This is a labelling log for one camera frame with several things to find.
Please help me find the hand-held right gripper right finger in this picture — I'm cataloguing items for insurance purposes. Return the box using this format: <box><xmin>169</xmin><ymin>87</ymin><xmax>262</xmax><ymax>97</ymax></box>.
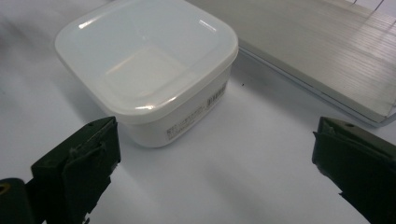
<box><xmin>311</xmin><ymin>116</ymin><xmax>396</xmax><ymax>224</ymax></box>

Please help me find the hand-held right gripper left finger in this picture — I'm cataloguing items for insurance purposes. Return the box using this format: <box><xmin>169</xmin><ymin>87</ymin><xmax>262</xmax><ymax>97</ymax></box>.
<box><xmin>30</xmin><ymin>116</ymin><xmax>122</xmax><ymax>224</ymax></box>

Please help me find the white square lidded container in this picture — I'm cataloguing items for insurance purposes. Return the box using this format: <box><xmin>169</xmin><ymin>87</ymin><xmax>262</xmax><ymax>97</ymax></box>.
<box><xmin>54</xmin><ymin>0</ymin><xmax>240</xmax><ymax>149</ymax></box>

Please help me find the light grey table mat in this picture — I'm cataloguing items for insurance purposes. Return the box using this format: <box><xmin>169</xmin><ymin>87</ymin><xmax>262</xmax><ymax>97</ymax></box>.
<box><xmin>0</xmin><ymin>0</ymin><xmax>396</xmax><ymax>224</ymax></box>

